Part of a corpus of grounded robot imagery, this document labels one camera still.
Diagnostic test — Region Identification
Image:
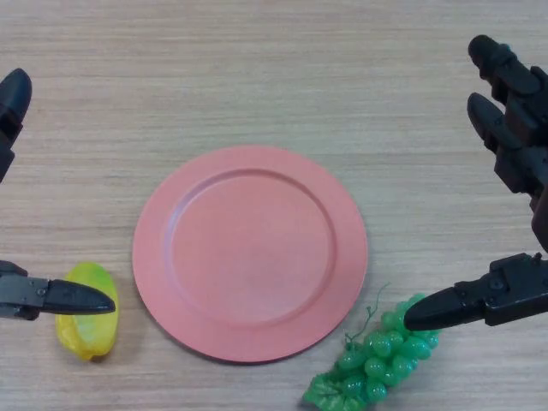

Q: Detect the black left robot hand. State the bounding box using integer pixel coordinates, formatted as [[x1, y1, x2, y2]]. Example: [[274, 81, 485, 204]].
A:
[[0, 68, 116, 321]]

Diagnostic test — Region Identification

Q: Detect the yellow green starfruit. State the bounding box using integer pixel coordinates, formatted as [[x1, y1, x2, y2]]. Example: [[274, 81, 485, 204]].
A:
[[54, 260, 120, 363]]

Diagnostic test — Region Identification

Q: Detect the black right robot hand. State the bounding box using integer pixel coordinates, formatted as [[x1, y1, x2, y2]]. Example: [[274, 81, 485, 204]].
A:
[[404, 34, 548, 331]]

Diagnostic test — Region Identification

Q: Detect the pink round plate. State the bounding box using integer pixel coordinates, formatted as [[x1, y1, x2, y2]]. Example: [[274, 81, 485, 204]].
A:
[[132, 145, 368, 365]]

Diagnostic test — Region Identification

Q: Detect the green grapes bunch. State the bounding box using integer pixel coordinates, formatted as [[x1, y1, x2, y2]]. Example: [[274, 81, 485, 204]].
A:
[[302, 282, 442, 411]]

